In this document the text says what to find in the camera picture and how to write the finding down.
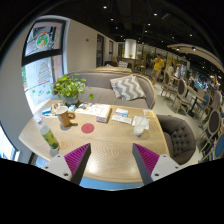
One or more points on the small yellow card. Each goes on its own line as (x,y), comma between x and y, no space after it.
(149,113)

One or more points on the clear green-labelled water bottle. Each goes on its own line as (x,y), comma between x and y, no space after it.
(50,137)

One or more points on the white paper napkin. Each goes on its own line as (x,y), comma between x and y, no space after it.
(136,120)

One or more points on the clear plastic cup with straw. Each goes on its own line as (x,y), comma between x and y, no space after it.
(139,129)

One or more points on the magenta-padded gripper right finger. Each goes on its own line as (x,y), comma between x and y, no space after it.
(146,159)

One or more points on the green potted plant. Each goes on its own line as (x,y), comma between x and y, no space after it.
(68,87)

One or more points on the white cardboard box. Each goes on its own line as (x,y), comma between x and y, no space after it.
(103,114)

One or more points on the window with painted decals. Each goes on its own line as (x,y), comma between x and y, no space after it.
(41,76)

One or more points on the flat round red coaster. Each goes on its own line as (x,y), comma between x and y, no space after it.
(87,128)

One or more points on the white blue tissue packet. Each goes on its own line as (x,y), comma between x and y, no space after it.
(121,112)

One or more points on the dark tufted armchair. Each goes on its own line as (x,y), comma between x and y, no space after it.
(178,140)

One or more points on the printed white magazine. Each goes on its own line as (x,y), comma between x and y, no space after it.
(88,110)

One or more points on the person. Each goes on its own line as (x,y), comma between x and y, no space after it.
(171,69)
(158,65)

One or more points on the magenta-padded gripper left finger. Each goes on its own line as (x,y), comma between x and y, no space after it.
(77,159)

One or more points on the small blue white box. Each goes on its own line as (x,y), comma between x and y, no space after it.
(46,110)

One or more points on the grey white chevron cushion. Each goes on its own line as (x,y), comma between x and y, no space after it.
(128,88)

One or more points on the grey curved sofa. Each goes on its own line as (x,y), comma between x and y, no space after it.
(100,93)

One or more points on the group of wooden dining chairs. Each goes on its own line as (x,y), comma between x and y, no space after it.
(181,90)

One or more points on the group of ceiling spotlights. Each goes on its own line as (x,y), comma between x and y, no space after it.
(155,14)

